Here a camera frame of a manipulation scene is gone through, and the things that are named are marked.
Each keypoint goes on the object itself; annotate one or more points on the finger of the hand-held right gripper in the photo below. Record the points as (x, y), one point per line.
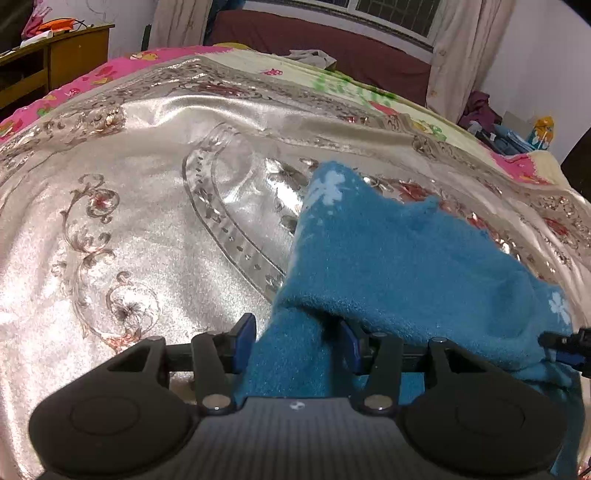
(559, 340)

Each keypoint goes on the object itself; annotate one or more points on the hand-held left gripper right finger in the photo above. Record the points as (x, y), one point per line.
(349, 345)

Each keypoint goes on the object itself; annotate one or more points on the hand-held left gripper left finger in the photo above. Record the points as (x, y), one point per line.
(244, 344)

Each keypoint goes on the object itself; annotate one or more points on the blue fleece garment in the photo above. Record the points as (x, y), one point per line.
(392, 258)

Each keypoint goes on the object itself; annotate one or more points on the purple clothes pile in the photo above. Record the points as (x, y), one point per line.
(480, 108)

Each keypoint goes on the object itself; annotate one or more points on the silver floral satin bedspread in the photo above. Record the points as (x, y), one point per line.
(138, 207)

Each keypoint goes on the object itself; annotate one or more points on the blue packets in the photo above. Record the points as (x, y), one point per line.
(508, 138)

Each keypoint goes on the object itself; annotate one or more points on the yellow printed bag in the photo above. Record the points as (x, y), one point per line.
(542, 131)

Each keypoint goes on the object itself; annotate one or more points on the grey crumpled garment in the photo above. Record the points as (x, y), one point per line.
(314, 57)

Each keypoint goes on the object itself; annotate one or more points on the maroon headboard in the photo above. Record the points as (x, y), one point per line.
(360, 50)

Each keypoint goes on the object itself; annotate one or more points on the pink cream floral blanket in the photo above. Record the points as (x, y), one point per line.
(115, 69)

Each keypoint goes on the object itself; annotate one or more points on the beige curtain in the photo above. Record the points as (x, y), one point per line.
(180, 21)
(466, 50)

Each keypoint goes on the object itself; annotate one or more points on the wooden desk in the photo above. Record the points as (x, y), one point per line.
(74, 60)

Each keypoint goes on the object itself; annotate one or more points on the window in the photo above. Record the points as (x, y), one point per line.
(392, 16)

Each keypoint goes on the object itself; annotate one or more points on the orange object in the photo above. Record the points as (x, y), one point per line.
(57, 23)

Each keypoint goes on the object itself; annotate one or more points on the pink cloth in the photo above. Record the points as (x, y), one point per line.
(33, 21)

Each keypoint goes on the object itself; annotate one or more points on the black monitor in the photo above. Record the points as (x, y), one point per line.
(14, 23)

